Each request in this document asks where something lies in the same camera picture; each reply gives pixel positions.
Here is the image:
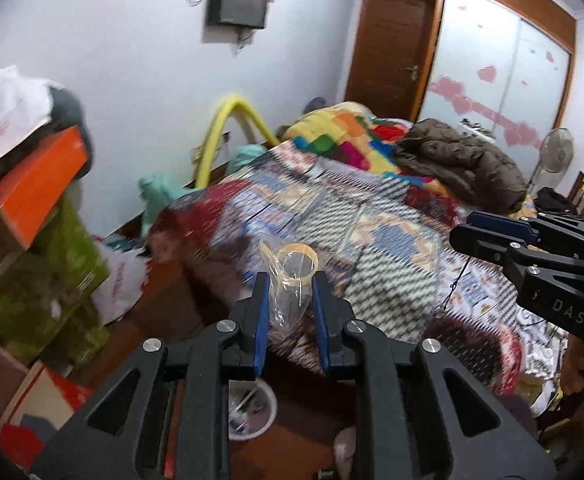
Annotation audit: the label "black bag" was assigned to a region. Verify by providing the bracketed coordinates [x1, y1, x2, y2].
[534, 187, 580, 218]

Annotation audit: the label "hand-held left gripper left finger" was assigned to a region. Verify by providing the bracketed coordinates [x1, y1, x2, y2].
[29, 271, 270, 480]

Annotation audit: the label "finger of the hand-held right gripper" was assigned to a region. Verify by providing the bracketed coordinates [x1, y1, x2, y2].
[467, 211, 584, 251]
[449, 225, 584, 291]

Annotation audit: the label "frosted wardrobe doors pink hearts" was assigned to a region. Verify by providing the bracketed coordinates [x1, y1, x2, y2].
[417, 0, 573, 181]

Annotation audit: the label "red white cardboard box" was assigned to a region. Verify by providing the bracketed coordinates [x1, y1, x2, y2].
[0, 365, 93, 466]

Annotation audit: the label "teal cloth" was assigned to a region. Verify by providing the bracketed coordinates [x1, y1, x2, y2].
[139, 145, 268, 226]

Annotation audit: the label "standing fan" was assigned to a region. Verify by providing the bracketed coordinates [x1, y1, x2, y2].
[528, 127, 575, 198]

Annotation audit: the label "pink slipper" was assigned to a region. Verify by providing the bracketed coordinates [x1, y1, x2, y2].
[333, 427, 368, 476]

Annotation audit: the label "dark grey cloth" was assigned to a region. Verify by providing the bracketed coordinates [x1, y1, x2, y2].
[47, 87, 95, 176]

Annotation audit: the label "brown puffy jacket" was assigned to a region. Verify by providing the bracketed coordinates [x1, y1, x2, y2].
[394, 119, 528, 216]

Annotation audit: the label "yellow foam tube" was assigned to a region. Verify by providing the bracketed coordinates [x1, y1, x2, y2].
[194, 92, 280, 191]

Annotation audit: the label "crumpled white plastic bag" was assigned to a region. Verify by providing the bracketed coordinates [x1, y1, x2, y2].
[0, 67, 55, 186]

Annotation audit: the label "clear tape roll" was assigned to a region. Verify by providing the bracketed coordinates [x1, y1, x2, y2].
[275, 242, 320, 282]

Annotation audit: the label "wall-mounted television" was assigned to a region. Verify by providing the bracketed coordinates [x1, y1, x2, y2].
[206, 0, 271, 31]

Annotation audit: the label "brown wooden door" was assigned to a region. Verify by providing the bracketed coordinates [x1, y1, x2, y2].
[344, 0, 440, 121]

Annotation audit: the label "white round bin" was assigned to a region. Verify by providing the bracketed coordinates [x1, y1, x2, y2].
[228, 377, 279, 442]

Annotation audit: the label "colourful block fleece blanket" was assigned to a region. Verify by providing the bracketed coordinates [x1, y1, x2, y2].
[282, 102, 453, 196]

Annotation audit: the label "white plastic bag red print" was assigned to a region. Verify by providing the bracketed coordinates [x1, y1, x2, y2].
[94, 245, 148, 326]

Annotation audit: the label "patterned patchwork bedspread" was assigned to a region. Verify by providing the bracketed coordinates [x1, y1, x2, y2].
[144, 137, 570, 411]

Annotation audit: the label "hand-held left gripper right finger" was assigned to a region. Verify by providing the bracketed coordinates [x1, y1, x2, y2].
[312, 271, 558, 480]

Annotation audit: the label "orange box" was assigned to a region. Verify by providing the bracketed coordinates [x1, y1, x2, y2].
[0, 125, 93, 251]

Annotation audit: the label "clear plastic bag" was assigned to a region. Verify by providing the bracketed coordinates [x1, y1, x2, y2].
[258, 237, 323, 346]

